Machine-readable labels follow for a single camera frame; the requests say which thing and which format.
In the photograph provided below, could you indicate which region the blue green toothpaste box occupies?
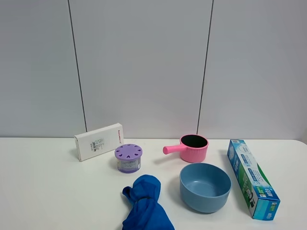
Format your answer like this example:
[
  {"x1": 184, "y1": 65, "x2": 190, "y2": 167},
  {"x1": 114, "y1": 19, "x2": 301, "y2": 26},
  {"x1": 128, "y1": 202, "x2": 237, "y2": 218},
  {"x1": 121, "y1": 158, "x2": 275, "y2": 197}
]
[{"x1": 227, "y1": 139, "x2": 280, "y2": 221}]

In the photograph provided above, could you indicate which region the white cardboard box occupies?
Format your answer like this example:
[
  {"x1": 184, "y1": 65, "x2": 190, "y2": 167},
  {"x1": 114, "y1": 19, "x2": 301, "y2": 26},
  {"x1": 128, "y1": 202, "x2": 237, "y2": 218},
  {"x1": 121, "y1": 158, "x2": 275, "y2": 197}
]
[{"x1": 74, "y1": 123, "x2": 124, "y2": 161}]

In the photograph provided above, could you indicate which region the blue bowl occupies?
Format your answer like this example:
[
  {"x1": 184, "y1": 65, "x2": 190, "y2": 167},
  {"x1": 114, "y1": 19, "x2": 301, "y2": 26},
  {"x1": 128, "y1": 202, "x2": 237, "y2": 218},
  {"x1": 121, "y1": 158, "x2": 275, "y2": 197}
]
[{"x1": 179, "y1": 163, "x2": 232, "y2": 214}]

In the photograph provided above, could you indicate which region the pink toy saucepan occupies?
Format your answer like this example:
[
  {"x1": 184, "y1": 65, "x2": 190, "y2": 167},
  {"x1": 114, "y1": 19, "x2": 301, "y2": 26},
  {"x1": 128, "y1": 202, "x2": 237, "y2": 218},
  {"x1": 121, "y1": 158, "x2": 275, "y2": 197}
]
[{"x1": 163, "y1": 134, "x2": 209, "y2": 163}]

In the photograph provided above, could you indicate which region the blue knotted cloth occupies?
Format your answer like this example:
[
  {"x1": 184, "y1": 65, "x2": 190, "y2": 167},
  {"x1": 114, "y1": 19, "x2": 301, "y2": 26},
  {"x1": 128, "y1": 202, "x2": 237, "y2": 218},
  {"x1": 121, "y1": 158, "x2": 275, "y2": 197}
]
[{"x1": 122, "y1": 174, "x2": 174, "y2": 230}]

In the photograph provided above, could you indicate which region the purple air freshener jar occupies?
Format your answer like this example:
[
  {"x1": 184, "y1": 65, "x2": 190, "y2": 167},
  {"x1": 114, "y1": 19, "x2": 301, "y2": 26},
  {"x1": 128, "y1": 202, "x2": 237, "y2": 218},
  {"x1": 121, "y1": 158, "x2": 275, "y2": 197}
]
[{"x1": 115, "y1": 144, "x2": 142, "y2": 173}]

